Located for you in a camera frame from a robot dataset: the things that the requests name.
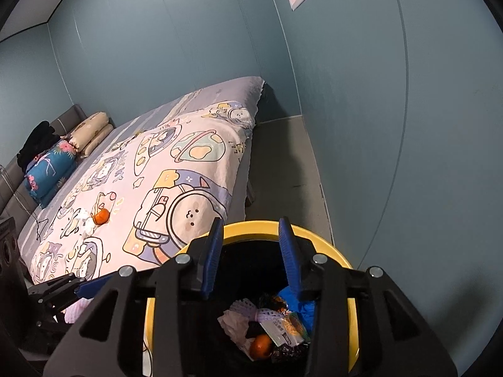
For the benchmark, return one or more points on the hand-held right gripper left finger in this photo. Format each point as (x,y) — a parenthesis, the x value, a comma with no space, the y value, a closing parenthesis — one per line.
(212,261)

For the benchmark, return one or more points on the black bin liner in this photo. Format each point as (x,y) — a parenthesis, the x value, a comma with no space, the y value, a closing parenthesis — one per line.
(243,267)

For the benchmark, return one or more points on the black bed frame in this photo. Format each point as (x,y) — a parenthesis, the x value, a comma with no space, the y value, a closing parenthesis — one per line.
(267,94)

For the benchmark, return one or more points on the cartoon printed bed sheet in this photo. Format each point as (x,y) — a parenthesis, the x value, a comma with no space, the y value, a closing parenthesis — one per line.
(157,157)

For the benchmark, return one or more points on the blue plastic bag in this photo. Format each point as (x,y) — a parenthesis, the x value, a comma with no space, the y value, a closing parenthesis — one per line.
(302,310)

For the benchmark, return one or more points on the snack packet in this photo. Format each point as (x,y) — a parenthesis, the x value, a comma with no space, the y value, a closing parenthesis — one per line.
(287,328)

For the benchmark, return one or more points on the crumpled white tissue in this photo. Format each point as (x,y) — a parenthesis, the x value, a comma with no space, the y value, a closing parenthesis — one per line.
(87,224)

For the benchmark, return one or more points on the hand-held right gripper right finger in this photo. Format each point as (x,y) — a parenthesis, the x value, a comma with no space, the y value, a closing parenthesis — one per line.
(289,255)

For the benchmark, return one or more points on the grey padded headboard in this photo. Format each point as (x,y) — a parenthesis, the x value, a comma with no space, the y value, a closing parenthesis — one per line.
(8,188)

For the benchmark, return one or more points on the beige pillow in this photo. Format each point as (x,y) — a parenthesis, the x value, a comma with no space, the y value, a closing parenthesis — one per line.
(98,141)
(90,125)

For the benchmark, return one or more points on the black clothing pile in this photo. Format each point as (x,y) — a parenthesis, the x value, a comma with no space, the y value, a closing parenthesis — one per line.
(37,141)

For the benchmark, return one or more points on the purple foam net bundle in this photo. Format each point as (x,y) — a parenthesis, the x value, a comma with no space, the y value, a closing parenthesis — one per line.
(239,318)
(76,311)

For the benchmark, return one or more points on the orange mandarin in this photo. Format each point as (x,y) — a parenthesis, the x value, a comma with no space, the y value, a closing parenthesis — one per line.
(102,216)
(260,346)

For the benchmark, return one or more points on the folded blue floral blanket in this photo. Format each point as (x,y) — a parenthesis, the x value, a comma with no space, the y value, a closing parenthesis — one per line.
(47,172)

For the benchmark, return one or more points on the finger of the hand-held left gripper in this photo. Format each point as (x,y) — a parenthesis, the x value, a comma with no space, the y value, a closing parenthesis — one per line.
(92,287)
(59,286)

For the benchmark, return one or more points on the yellow waste bin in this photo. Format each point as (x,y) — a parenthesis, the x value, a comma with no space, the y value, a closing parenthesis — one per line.
(251,229)

